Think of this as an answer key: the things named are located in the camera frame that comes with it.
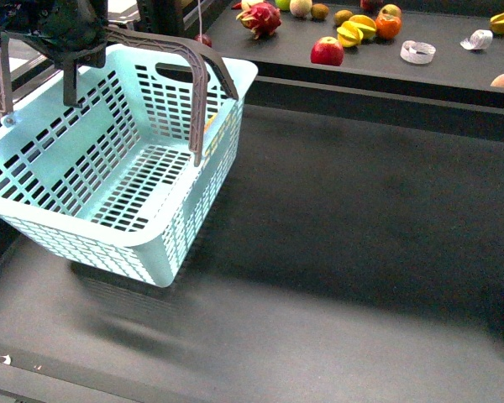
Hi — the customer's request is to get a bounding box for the yellow star fruit front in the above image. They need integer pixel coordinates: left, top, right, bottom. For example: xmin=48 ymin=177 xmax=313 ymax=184
xmin=337 ymin=21 xmax=364 ymax=48

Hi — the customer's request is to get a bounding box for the beige round melon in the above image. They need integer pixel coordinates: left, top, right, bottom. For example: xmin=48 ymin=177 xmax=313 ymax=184
xmin=289 ymin=0 xmax=312 ymax=18

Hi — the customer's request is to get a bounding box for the brown kiwi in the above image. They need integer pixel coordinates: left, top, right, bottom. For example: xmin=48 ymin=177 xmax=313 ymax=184
xmin=310 ymin=3 xmax=329 ymax=21

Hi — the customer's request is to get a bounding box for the black display tray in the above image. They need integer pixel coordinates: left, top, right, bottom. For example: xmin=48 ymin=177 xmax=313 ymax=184
xmin=207 ymin=1 xmax=504 ymax=109

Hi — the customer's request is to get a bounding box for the green apple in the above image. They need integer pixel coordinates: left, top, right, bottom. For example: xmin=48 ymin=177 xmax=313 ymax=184
xmin=275 ymin=0 xmax=291 ymax=12

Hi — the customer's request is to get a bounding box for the orange persimmon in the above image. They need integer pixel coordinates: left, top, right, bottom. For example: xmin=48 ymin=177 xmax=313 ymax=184
xmin=375 ymin=14 xmax=402 ymax=40

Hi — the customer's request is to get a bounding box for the white crumpled paper strip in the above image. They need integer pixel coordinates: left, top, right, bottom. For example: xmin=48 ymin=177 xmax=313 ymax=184
xmin=459 ymin=29 xmax=493 ymax=51

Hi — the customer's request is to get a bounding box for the light teal plastic basket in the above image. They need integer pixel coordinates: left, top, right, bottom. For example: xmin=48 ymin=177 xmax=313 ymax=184
xmin=0 ymin=44 xmax=258 ymax=287

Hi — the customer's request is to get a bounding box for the white tape roll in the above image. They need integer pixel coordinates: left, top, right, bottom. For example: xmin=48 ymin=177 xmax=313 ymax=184
xmin=400 ymin=40 xmax=436 ymax=65

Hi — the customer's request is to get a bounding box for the small brown fruit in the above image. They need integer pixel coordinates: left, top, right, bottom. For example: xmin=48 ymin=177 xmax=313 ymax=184
xmin=333 ymin=9 xmax=354 ymax=27

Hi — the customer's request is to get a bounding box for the pink dragon fruit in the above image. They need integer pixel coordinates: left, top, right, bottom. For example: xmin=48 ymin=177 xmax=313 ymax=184
xmin=235 ymin=2 xmax=282 ymax=40

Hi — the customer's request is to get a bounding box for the dark purple fruit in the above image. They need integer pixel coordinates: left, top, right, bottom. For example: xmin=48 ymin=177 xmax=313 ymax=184
xmin=360 ymin=0 xmax=384 ymax=13

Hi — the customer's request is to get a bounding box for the small dark red fruit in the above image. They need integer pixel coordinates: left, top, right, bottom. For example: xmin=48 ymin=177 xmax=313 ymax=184
xmin=194 ymin=34 xmax=213 ymax=47

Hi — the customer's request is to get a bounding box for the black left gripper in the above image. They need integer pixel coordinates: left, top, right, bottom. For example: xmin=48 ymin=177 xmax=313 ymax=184
xmin=0 ymin=0 xmax=108 ymax=107

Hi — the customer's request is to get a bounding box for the yellow star fruit middle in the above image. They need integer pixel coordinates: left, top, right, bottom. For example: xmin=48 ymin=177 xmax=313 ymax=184
xmin=349 ymin=14 xmax=376 ymax=39

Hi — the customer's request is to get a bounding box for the red apple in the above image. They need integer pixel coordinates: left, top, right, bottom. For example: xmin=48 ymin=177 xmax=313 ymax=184
xmin=310 ymin=36 xmax=344 ymax=66

